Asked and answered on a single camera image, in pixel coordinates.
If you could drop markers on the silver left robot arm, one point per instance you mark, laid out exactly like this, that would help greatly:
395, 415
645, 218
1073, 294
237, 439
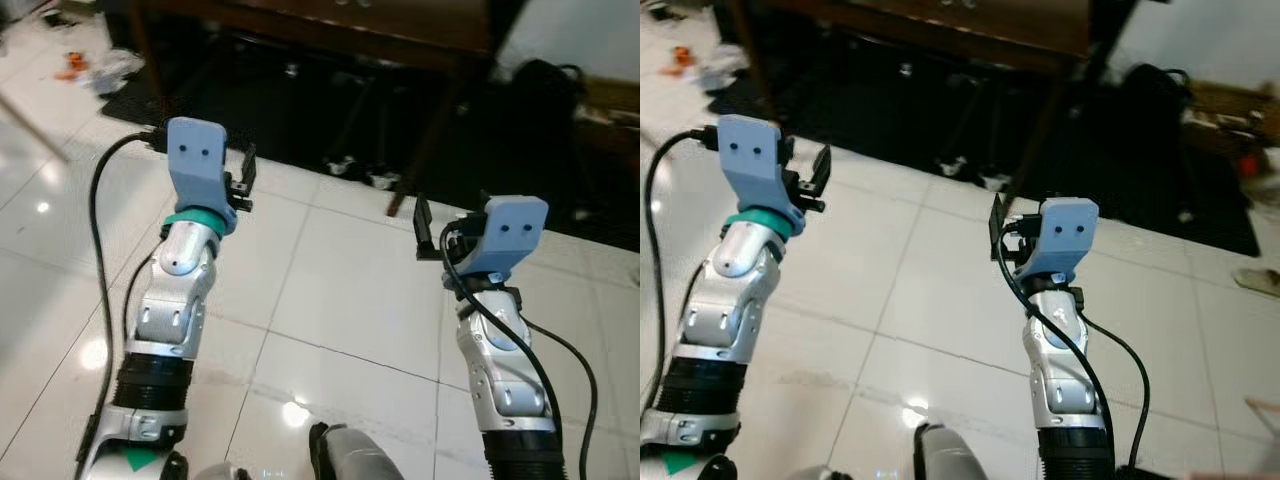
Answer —
175, 300
715, 310

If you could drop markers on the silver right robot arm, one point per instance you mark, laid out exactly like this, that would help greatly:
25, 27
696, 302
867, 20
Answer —
1060, 370
500, 370

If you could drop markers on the black chair base with casters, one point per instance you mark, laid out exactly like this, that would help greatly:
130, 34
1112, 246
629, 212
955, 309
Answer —
990, 182
372, 180

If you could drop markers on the crumpled white plastic bag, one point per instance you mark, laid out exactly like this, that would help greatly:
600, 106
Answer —
115, 68
722, 70

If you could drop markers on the black bag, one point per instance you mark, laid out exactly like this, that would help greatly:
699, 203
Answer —
1155, 100
545, 95

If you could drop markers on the dark brown wooden table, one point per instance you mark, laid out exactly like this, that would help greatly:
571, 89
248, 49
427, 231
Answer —
350, 25
950, 30

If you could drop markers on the small orange item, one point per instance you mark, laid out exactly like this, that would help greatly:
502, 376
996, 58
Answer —
72, 68
680, 58

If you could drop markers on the small red item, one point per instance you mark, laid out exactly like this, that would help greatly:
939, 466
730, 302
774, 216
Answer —
1255, 165

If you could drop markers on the brown cardboard box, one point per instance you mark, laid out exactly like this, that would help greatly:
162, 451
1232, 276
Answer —
1235, 110

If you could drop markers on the robot right leg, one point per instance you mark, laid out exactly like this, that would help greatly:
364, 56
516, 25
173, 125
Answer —
350, 460
950, 460

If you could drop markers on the beige slipper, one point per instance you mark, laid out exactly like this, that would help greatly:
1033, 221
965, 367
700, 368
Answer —
1260, 282

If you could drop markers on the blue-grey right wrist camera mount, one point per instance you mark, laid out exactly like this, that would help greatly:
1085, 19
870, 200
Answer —
510, 235
1065, 235

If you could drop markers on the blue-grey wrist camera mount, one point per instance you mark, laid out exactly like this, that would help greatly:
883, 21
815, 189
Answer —
510, 235
750, 160
195, 160
1065, 235

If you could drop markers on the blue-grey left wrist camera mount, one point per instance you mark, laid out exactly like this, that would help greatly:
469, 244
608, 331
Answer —
195, 160
750, 160

